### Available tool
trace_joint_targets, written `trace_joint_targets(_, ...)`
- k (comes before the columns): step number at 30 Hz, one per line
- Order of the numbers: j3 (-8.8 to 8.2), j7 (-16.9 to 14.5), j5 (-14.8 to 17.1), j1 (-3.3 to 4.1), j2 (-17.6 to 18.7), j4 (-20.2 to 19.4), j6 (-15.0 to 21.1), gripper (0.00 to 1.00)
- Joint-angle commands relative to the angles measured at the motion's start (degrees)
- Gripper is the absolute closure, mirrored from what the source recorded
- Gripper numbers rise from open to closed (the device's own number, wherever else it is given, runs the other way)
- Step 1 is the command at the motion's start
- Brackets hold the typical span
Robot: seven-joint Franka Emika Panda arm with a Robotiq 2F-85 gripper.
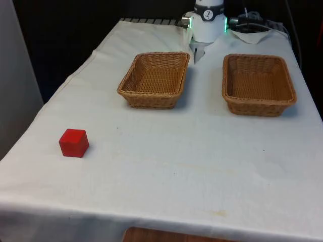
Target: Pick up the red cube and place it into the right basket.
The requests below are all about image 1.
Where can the wicker basket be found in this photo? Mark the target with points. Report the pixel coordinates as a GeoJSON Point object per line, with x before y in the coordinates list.
{"type": "Point", "coordinates": [156, 78]}
{"type": "Point", "coordinates": [257, 83]}

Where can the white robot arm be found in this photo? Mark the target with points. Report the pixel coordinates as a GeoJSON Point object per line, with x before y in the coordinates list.
{"type": "Point", "coordinates": [208, 27]}

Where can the red cube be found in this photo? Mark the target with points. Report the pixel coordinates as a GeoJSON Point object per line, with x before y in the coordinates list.
{"type": "Point", "coordinates": [73, 145]}

